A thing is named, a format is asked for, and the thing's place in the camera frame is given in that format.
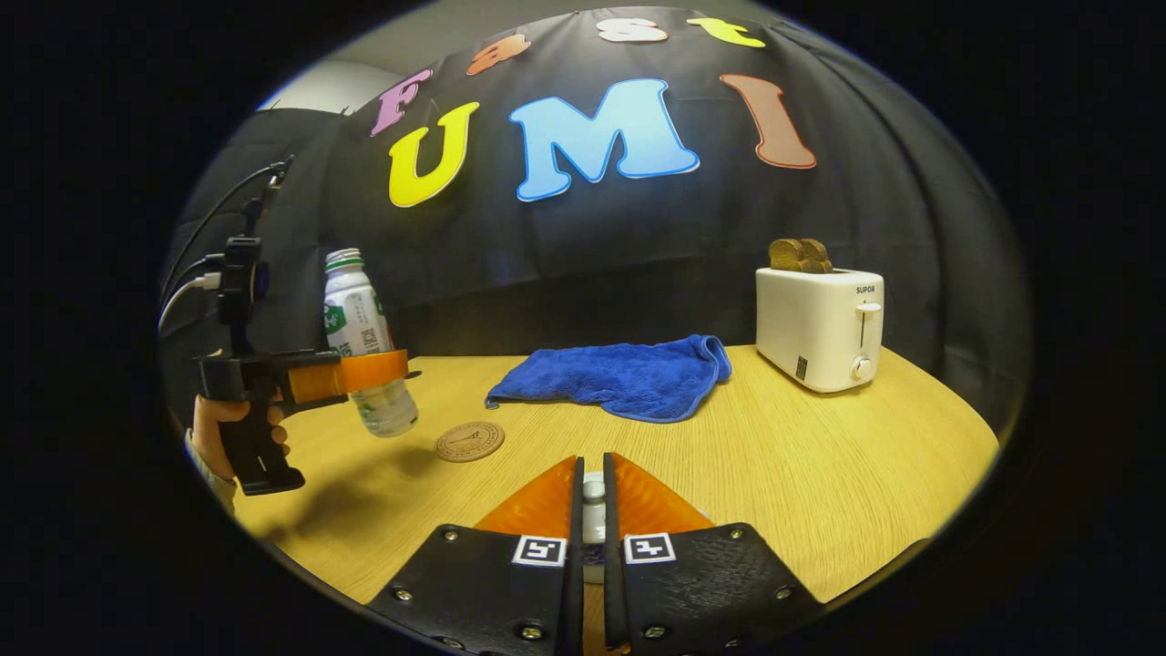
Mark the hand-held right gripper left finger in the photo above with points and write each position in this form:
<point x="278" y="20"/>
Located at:
<point x="574" y="565"/>

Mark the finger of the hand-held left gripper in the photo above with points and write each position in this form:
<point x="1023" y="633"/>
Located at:
<point x="364" y="372"/>

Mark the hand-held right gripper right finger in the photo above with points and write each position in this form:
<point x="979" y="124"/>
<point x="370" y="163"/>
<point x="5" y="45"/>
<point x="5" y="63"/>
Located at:
<point x="612" y="565"/>

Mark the white plastic water bottle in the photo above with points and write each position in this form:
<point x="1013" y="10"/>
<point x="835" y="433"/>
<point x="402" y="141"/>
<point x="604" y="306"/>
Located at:
<point x="357" y="314"/>

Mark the round wooden coaster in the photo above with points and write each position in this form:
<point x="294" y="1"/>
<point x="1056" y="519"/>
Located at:
<point x="469" y="442"/>

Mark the blue towel cloth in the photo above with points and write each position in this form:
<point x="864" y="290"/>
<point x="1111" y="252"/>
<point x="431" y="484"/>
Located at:
<point x="619" y="378"/>

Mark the white toaster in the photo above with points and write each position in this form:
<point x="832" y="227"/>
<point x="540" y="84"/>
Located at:
<point x="811" y="328"/>

